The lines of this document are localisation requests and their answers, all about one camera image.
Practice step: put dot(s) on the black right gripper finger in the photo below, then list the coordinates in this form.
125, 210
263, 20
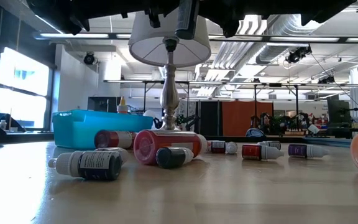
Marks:
187, 18
231, 28

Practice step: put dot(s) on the yellow-tip coloring bottle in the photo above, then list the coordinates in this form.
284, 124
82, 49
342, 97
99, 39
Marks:
122, 107

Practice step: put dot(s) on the large red coloring bottle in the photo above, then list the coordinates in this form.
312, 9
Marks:
154, 146

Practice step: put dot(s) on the maroon white-label coloring bottle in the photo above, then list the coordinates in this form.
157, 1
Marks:
110, 139

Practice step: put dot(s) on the white food coloring bottle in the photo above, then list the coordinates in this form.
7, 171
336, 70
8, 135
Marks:
121, 152

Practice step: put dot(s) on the blue plastic bin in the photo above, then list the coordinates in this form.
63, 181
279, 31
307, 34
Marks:
82, 130

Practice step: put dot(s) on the black food coloring bottle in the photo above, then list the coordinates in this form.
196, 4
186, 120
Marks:
98, 166

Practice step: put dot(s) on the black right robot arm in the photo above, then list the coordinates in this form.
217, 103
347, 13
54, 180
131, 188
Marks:
322, 11

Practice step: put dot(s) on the small dark red coloring bottle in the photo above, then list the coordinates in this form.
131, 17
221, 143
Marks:
217, 147

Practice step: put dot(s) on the gray food coloring bottle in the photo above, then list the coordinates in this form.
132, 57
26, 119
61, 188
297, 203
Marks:
272, 144

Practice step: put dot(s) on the red food coloring bottle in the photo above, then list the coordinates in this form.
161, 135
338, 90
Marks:
252, 152

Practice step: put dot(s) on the purple food coloring bottle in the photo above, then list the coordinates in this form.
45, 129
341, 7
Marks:
297, 151

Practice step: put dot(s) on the dark green food coloring bottle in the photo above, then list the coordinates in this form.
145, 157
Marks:
171, 158

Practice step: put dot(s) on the white shade silver table lamp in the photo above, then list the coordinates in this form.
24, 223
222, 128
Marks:
169, 93

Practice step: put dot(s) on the orange partition panel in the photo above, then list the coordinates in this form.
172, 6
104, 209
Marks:
247, 118

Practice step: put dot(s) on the blue domed object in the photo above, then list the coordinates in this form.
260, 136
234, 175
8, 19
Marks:
255, 133

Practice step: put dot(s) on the background robot workstation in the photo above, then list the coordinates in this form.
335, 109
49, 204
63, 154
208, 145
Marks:
287, 124

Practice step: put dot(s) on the black cabinet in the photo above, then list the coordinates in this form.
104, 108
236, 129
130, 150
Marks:
104, 104

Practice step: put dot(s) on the black background monitor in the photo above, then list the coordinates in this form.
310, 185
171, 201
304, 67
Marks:
337, 112

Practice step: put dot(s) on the black angled stand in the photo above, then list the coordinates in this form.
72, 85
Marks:
14, 124

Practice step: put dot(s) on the small white bottle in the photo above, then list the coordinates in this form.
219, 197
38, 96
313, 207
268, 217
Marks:
2, 125

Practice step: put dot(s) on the black overhead camera rig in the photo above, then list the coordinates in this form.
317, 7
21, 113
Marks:
297, 54
326, 80

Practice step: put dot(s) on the black wall-mounted speaker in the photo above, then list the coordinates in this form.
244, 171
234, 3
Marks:
89, 58

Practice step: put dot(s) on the black table frame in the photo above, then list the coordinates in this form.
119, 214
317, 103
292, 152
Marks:
26, 137

